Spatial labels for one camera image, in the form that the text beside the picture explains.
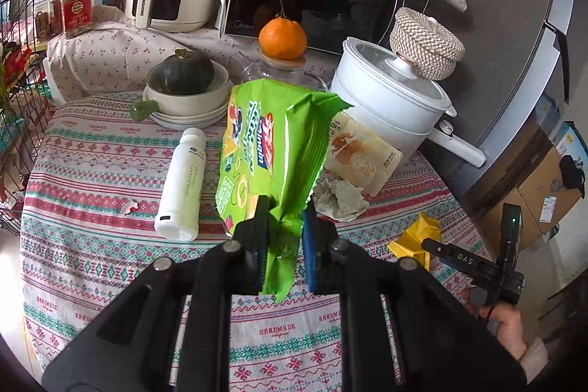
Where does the glass jar with wooden lid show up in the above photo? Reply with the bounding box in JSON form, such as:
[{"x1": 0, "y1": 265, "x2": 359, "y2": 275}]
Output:
[{"x1": 230, "y1": 51, "x2": 329, "y2": 94}]

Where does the white bowl with green handle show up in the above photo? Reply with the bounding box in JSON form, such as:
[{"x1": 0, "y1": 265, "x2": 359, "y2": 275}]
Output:
[{"x1": 129, "y1": 64, "x2": 233, "y2": 122}]

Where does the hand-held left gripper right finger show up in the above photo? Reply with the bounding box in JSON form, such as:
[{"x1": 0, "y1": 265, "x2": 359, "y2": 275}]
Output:
[{"x1": 302, "y1": 199, "x2": 524, "y2": 392}]

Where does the grey refrigerator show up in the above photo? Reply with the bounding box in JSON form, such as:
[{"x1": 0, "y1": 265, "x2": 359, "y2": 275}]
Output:
[{"x1": 413, "y1": 0, "x2": 577, "y2": 209}]

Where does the beige snack packet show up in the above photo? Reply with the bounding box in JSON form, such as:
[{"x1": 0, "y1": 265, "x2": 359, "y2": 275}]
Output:
[{"x1": 324, "y1": 112, "x2": 404, "y2": 197}]

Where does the white plate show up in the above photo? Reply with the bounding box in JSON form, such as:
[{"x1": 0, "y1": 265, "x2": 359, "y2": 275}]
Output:
[{"x1": 151, "y1": 105, "x2": 228, "y2": 129}]

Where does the crumpled grey paper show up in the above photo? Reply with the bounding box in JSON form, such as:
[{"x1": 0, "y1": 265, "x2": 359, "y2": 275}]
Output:
[{"x1": 313, "y1": 176, "x2": 369, "y2": 222}]

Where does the woven rope basket with lid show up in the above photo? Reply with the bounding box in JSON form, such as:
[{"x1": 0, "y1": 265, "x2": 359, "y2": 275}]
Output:
[{"x1": 390, "y1": 7, "x2": 466, "y2": 81}]

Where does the dark green pumpkin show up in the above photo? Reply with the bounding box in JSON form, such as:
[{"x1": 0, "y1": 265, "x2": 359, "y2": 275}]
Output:
[{"x1": 147, "y1": 49, "x2": 215, "y2": 96}]

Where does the yellow wrapper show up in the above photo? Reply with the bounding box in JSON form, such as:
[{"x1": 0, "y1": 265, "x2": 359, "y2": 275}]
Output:
[{"x1": 387, "y1": 211, "x2": 442, "y2": 271}]

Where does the blue printed box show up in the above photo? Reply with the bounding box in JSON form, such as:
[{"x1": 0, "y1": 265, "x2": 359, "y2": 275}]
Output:
[{"x1": 549, "y1": 121, "x2": 588, "y2": 186}]

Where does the orange tangerine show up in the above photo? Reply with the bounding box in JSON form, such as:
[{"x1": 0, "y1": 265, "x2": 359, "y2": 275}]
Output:
[{"x1": 258, "y1": 16, "x2": 308, "y2": 60}]

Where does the black wire rack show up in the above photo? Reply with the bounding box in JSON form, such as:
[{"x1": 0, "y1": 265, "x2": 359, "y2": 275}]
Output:
[{"x1": 0, "y1": 0, "x2": 113, "y2": 237}]

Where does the white floral cloth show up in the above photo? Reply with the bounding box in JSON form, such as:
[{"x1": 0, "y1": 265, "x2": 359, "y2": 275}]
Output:
[{"x1": 46, "y1": 4, "x2": 350, "y2": 105}]

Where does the person's right hand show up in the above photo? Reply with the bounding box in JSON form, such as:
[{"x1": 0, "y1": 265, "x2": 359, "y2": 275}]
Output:
[{"x1": 459, "y1": 286, "x2": 529, "y2": 359}]

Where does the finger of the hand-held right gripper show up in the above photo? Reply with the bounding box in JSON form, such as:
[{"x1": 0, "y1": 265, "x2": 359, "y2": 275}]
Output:
[{"x1": 422, "y1": 238, "x2": 500, "y2": 281}]

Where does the black cloth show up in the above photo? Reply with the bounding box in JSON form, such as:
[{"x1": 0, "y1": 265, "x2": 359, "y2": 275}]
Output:
[{"x1": 558, "y1": 153, "x2": 588, "y2": 195}]

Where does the white plastic bottle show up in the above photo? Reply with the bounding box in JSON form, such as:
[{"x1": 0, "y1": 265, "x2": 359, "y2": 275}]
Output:
[{"x1": 154, "y1": 127, "x2": 207, "y2": 242}]

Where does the cardboard box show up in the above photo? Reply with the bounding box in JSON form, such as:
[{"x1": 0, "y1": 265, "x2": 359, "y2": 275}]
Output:
[
  {"x1": 478, "y1": 190, "x2": 543, "y2": 255},
  {"x1": 517, "y1": 146, "x2": 584, "y2": 237}
]

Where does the white electric cooking pot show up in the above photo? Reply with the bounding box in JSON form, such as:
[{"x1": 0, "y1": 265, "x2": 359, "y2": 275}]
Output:
[{"x1": 330, "y1": 37, "x2": 487, "y2": 169}]

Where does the green snack packet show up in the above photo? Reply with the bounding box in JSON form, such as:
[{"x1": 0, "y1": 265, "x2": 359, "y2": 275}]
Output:
[{"x1": 215, "y1": 79, "x2": 354, "y2": 305}]

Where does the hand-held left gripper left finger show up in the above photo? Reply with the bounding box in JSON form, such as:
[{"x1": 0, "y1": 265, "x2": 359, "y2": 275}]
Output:
[{"x1": 43, "y1": 195, "x2": 272, "y2": 392}]

